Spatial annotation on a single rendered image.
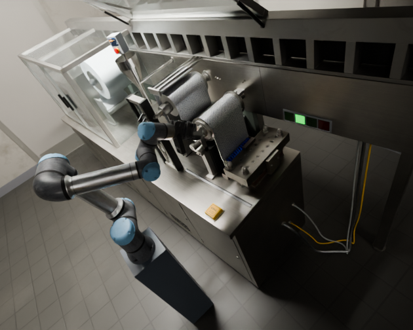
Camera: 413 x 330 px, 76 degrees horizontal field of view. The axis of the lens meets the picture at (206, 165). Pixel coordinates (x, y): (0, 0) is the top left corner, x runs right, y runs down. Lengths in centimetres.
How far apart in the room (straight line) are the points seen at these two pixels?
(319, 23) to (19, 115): 390
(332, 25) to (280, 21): 20
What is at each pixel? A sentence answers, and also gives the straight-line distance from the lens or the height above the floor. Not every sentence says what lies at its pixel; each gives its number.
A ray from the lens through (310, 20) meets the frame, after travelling 115.
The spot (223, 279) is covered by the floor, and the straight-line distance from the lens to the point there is 226.
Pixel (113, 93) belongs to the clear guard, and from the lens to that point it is 216.
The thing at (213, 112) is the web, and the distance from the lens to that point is 137.
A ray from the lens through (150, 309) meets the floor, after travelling 241.
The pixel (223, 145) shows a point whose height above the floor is 113.
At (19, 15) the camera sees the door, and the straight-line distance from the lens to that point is 419.
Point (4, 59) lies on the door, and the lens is 422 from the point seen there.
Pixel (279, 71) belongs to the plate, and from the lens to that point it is 131.
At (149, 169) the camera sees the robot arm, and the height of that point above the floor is 141.
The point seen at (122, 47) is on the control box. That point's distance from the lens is 165.
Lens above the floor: 205
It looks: 43 degrees down
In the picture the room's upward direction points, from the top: 24 degrees counter-clockwise
